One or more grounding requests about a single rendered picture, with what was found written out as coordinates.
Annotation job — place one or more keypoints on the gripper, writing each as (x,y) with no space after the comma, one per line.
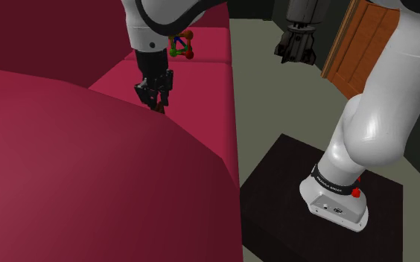
(152,69)

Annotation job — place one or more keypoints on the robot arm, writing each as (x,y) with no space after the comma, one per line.
(377,109)

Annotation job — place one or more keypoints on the small brown object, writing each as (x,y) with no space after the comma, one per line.
(159,107)

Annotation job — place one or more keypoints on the colourful ball and stick toy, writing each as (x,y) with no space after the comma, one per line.
(181,51)

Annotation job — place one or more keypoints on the red sofa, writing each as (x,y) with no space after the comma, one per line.
(68,163)

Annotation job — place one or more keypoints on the dark grey ribbed fixture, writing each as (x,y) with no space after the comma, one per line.
(297,40)

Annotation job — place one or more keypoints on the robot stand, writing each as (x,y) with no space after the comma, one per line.
(275,203)

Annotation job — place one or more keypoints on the brown wooden door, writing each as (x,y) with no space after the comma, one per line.
(355,54)

